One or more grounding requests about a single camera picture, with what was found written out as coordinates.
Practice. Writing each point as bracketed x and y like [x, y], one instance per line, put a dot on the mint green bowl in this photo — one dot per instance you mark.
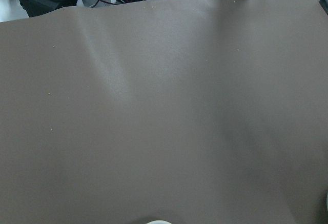
[158, 222]

